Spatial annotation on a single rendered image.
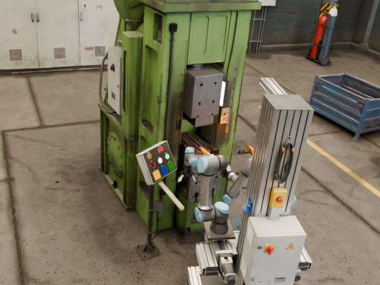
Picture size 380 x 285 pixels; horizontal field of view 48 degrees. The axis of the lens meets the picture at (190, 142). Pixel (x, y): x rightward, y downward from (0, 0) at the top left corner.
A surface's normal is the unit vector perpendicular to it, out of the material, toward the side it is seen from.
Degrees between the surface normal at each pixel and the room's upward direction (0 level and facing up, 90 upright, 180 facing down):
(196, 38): 90
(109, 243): 0
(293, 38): 95
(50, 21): 90
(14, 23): 90
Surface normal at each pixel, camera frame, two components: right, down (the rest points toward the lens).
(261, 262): 0.15, 0.47
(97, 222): 0.08, -0.88
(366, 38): -0.91, 0.12
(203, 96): 0.49, 0.44
